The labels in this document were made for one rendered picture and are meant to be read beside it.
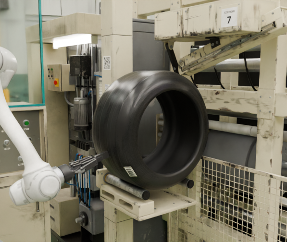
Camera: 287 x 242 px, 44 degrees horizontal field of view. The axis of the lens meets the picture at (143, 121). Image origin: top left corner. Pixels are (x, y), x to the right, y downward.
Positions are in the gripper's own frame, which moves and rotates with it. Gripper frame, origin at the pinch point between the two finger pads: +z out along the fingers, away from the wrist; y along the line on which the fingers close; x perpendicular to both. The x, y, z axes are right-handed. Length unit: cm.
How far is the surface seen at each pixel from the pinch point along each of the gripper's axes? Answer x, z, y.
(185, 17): -50, 64, -1
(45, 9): -121, 363, 880
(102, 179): 22.0, 8.3, 23.3
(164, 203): 35.7, 24.7, -4.4
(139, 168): 7.8, 10.9, -12.0
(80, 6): -111, 456, 845
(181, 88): -19.6, 42.8, -12.2
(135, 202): 24.9, 7.4, -7.5
